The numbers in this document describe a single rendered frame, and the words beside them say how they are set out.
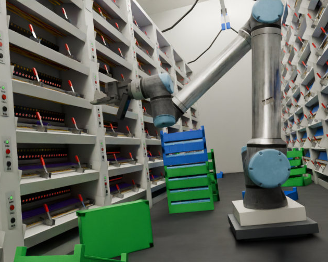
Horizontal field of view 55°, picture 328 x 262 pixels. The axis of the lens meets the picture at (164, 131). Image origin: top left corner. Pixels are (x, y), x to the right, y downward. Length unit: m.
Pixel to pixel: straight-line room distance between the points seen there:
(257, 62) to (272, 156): 0.37
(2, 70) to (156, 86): 0.57
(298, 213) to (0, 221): 1.11
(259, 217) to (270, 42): 0.70
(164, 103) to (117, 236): 0.58
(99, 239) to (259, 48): 0.98
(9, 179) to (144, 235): 0.59
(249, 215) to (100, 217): 0.61
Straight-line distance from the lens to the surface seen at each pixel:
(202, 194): 2.12
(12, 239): 1.23
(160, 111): 1.26
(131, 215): 1.38
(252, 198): 1.42
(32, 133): 1.33
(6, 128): 1.23
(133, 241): 1.40
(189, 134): 2.11
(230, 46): 1.45
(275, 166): 1.22
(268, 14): 1.32
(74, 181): 1.55
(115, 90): 1.35
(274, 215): 1.40
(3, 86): 1.25
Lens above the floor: 0.38
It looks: 5 degrees up
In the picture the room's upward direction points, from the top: 7 degrees counter-clockwise
